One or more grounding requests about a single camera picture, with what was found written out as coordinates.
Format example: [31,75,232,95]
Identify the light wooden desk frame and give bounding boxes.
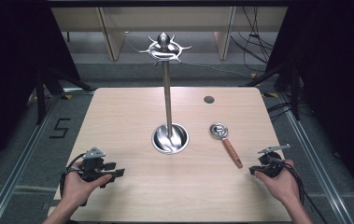
[50,7,289,62]

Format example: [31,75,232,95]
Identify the person's right hand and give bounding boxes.
[253,159,304,205]

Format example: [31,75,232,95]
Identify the aluminium floor rail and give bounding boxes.
[0,89,73,224]
[276,92,354,224]

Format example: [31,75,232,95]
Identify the right hand-held gripper black cable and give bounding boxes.
[267,156,329,224]

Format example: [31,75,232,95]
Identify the bundle of black hanging cables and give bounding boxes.
[230,6,276,73]

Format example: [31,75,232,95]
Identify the steel ladle with wooden handle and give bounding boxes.
[209,122,244,170]

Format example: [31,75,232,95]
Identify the black metal stand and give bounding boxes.
[239,57,302,121]
[34,61,95,125]

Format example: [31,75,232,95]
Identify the steel utensil rack stand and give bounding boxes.
[139,32,193,156]

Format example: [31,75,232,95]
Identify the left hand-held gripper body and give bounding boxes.
[77,147,117,189]

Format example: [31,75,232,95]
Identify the left hand-held gripper black cable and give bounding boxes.
[59,152,87,200]

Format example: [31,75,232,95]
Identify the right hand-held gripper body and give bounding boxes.
[254,143,291,179]

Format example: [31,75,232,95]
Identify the black floor cables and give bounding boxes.
[266,101,294,123]

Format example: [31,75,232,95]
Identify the person's left hand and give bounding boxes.
[60,169,113,209]

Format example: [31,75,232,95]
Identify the hand-held gripper black cable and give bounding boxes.
[267,156,329,224]
[59,152,87,200]

